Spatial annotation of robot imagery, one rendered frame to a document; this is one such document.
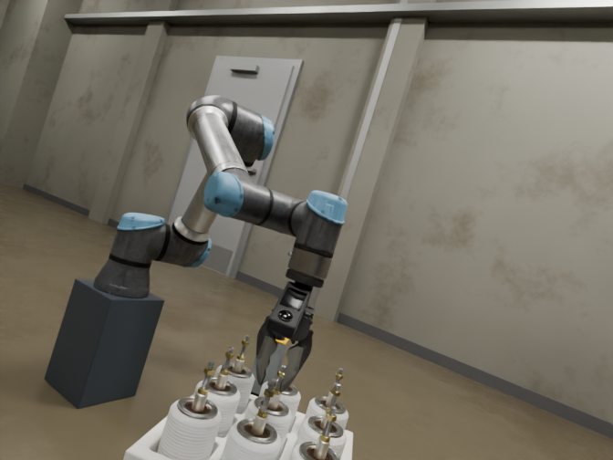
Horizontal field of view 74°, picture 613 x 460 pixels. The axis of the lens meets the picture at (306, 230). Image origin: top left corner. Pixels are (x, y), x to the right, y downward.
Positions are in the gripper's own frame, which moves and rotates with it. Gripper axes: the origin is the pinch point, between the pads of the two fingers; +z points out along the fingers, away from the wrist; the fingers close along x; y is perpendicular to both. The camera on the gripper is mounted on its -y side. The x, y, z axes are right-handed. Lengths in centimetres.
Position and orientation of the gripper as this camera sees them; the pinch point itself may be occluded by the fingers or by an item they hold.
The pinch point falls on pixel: (272, 382)
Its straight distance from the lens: 78.4
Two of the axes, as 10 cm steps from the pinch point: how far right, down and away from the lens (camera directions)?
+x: -9.5, -2.9, 0.9
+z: -2.9, 9.6, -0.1
